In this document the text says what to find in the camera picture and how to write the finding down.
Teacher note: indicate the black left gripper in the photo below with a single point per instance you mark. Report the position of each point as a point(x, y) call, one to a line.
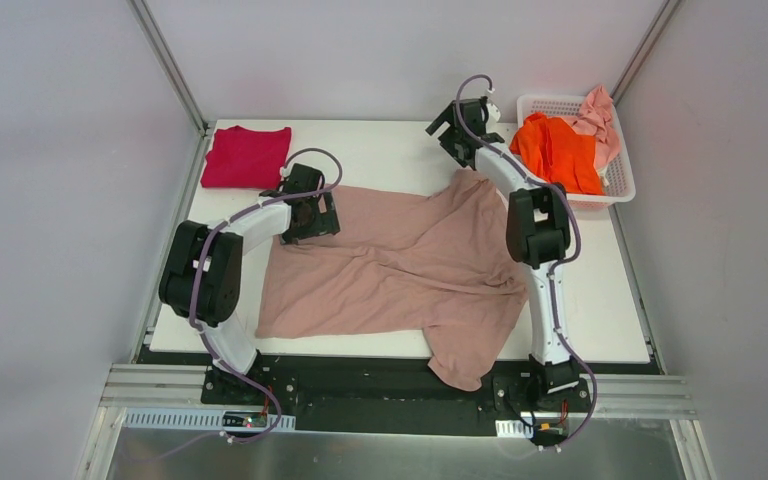
point(317, 225)

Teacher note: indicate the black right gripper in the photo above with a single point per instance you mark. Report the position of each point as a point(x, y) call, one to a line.
point(445, 125)

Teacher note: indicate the dusty pink graphic t-shirt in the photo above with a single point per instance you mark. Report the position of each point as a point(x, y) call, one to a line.
point(437, 264)

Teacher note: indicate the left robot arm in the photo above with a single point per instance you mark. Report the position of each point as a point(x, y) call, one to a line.
point(202, 276)

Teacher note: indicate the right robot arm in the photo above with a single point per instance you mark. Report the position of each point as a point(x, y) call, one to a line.
point(541, 232)

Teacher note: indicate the orange t-shirt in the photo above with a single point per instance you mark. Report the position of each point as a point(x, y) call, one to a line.
point(553, 151)

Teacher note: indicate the folded red t-shirt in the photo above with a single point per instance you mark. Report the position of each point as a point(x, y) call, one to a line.
point(241, 158)

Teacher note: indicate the light pink crumpled t-shirt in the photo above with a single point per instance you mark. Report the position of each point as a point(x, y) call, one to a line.
point(595, 118)

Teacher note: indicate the white plastic laundry basket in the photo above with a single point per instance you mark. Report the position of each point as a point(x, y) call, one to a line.
point(617, 180)

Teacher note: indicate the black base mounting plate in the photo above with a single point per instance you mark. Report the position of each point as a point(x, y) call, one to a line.
point(388, 396)

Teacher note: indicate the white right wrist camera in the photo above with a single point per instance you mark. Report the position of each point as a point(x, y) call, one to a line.
point(493, 113)

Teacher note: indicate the left white cable duct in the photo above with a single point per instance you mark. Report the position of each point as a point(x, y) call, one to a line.
point(236, 421)

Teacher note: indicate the white cable duct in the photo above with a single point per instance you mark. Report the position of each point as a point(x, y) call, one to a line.
point(518, 429)
point(236, 421)

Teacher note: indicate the aluminium frame rail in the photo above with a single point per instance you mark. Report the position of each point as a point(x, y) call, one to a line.
point(179, 386)

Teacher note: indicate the right white cable duct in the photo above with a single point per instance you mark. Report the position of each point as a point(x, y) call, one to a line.
point(518, 429)

